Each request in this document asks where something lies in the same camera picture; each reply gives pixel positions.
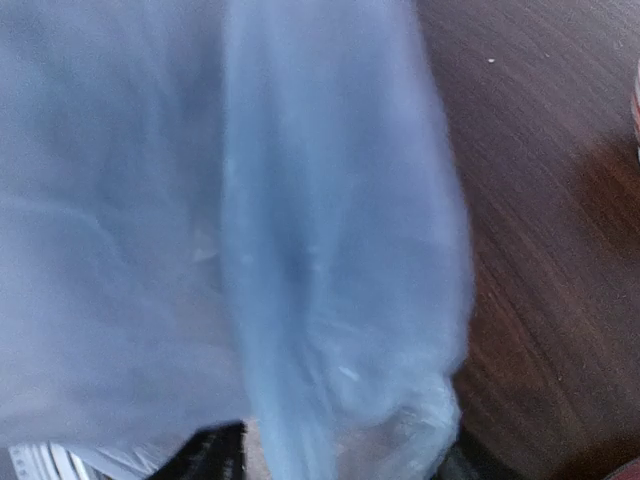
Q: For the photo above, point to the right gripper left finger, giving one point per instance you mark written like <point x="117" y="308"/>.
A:
<point x="210" y="454"/>

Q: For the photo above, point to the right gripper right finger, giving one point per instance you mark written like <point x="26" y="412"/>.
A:
<point x="469" y="459"/>

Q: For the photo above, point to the light blue plastic trash bag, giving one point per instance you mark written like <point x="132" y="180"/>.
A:
<point x="214" y="211"/>

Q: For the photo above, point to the orange white patterned bowl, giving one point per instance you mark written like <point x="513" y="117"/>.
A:
<point x="635" y="110"/>

